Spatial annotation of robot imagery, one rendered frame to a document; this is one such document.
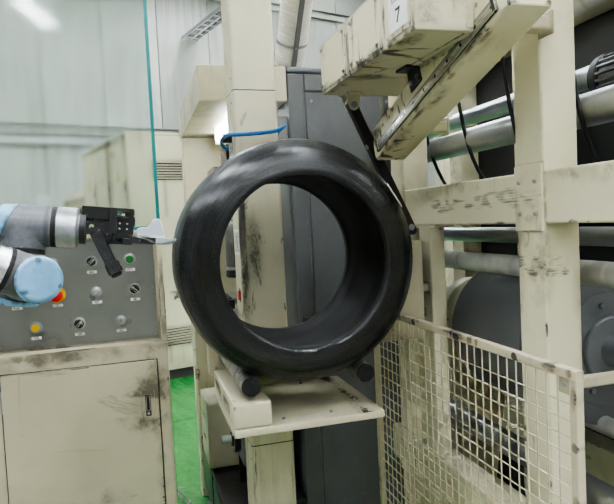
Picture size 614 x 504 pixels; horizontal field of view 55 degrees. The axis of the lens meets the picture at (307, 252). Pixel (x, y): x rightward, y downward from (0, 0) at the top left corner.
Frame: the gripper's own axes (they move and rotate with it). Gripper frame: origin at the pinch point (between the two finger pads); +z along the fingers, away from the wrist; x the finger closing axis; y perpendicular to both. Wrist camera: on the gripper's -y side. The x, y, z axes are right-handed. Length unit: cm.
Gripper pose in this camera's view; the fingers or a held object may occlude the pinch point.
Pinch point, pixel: (170, 242)
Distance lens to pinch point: 142.0
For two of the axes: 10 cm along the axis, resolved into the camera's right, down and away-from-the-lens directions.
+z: 9.6, 0.6, 2.8
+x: -2.8, -0.4, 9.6
